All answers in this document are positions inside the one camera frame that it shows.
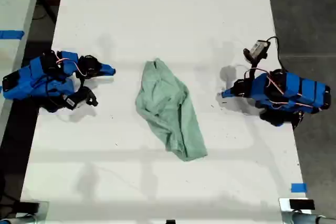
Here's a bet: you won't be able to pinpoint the pale green T-shirt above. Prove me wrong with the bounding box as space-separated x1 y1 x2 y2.
135 58 208 162

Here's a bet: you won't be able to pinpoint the blue tape strip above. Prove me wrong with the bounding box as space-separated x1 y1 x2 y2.
290 183 308 193
0 30 25 40

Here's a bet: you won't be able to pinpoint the pale side table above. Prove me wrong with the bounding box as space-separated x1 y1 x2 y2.
0 0 45 141

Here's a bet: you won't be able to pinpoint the small black box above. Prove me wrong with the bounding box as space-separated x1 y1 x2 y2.
288 199 316 210
17 200 40 213

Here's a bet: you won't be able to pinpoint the grey pipe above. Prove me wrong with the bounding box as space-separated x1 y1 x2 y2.
282 211 328 224

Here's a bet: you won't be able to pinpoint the red and white wire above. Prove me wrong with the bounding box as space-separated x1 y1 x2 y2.
55 50 89 77
266 76 322 110

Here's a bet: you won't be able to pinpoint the black camera box with label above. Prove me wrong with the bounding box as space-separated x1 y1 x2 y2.
61 86 99 111

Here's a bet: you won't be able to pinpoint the silver and black camera box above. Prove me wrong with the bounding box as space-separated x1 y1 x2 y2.
243 39 271 64

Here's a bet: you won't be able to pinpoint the black camera cable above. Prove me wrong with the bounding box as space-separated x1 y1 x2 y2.
267 36 287 74

